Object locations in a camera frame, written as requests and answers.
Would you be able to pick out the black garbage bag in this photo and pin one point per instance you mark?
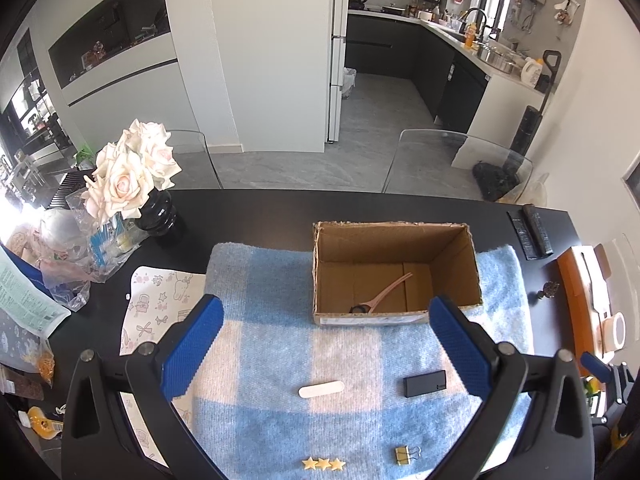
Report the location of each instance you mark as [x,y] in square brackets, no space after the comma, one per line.
[494,181]

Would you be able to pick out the clear plastic bag pile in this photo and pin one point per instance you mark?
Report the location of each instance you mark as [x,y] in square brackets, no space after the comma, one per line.
[70,253]

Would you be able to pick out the small bronze figurine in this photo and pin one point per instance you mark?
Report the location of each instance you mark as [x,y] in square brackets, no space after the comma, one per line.
[549,290]

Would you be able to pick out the white cartoon-print paper mat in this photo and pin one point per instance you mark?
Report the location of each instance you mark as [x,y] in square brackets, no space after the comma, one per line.
[158,298]

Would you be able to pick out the transparent chair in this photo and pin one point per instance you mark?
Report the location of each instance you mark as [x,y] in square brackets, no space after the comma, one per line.
[191,153]
[434,162]

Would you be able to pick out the right transparent chair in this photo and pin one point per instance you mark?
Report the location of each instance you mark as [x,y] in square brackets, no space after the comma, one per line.
[434,162]

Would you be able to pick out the black glossy vase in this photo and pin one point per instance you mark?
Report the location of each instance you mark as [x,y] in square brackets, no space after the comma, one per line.
[158,215]

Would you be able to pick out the black rectangular device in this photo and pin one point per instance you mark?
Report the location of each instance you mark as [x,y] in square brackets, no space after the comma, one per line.
[420,385]

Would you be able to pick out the white tape roll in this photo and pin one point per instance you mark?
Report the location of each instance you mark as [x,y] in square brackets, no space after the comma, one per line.
[613,332]

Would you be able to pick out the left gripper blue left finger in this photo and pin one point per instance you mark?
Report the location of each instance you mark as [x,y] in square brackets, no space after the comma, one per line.
[185,345]

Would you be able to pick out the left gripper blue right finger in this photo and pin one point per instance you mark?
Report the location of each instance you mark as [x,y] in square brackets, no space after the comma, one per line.
[455,333]

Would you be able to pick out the blue white checked blanket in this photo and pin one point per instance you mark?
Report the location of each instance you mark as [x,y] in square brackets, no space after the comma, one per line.
[247,414]

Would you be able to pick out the black remote control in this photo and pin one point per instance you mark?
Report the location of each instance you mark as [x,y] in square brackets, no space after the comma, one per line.
[522,232]
[537,230]

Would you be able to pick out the white oblong eraser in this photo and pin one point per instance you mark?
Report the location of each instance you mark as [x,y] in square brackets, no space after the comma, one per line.
[323,389]

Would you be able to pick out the gold binder clip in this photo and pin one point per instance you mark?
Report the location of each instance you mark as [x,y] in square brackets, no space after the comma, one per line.
[405,456]

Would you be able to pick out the white refrigerator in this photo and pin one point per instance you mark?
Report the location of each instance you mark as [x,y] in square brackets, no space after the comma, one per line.
[337,65]

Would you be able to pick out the steel cooking pot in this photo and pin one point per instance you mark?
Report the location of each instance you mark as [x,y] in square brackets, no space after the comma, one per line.
[498,56]

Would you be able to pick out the green printed leaflet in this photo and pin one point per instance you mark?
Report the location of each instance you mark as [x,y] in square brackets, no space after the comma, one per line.
[25,298]

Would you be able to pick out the yellow tape dispenser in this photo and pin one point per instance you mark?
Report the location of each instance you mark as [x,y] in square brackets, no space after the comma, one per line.
[46,428]

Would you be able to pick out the black kitchen faucet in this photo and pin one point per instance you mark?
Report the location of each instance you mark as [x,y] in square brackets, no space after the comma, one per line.
[477,16]

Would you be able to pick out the pink plastic spoon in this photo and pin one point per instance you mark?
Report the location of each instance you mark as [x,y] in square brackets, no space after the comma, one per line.
[371,305]

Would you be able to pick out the brown cardboard box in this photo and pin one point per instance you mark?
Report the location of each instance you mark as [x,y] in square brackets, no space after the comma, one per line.
[352,262]

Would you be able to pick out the white detergent jug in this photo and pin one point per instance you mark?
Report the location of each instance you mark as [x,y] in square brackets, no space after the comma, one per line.
[530,72]

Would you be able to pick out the white rose bouquet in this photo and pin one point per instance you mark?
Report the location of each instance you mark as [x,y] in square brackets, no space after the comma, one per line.
[128,171]

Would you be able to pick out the left transparent chair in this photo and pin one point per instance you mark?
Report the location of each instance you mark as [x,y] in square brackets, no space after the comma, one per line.
[191,153]

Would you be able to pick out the gold three-star hair clip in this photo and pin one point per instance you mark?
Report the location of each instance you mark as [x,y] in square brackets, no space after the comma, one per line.
[323,464]

